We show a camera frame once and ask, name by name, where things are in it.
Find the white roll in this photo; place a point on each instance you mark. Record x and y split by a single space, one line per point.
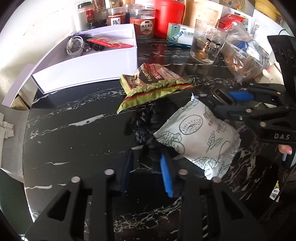
81 19

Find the clear jar orange label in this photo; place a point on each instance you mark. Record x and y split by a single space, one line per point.
142 23

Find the red spice jar black lid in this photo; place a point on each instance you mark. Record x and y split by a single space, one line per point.
90 15

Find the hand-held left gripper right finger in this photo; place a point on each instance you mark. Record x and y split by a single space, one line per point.
167 178

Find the woven round ornament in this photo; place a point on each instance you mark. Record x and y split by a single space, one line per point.
232 4

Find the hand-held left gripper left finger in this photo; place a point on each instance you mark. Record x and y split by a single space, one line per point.
126 171

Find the red printed packet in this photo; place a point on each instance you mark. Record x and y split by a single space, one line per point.
231 22

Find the yellow plastic object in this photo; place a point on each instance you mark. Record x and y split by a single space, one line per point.
266 9

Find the red snack packet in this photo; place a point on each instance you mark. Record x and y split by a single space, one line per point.
111 43

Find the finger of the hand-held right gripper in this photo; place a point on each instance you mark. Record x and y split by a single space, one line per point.
242 114
239 95

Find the brown green snack packet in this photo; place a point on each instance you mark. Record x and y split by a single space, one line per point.
152 81

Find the kraft paper bag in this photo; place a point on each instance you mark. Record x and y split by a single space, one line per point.
203 12

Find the clear jar brown label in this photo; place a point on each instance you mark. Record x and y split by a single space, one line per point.
99 8

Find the white toy figurine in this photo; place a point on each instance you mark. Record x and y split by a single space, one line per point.
272 74

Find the teal white medicine box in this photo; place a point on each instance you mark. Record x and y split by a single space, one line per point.
180 34

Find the white cardboard box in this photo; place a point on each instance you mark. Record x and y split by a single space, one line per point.
87 67

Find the white cloth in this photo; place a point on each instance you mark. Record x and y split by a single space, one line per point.
5 127

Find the glass mug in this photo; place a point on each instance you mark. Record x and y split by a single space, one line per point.
208 37

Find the clear plastic bag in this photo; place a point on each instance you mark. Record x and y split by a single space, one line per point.
247 58

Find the red canister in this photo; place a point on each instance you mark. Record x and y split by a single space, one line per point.
168 16

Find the white printed paper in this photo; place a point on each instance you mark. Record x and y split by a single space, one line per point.
262 25

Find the small metal tin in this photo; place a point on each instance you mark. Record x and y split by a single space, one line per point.
222 96

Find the white leaf-print packet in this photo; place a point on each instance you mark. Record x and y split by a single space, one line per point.
198 136

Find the dark green jar black lid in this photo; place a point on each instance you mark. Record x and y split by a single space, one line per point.
97 23

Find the person's right hand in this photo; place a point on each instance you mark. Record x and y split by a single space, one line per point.
285 149

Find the black lid jar white label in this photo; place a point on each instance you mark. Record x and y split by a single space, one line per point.
113 3

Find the clear jar red contents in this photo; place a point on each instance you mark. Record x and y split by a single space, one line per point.
116 17

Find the gold spoon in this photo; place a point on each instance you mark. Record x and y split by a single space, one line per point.
201 54

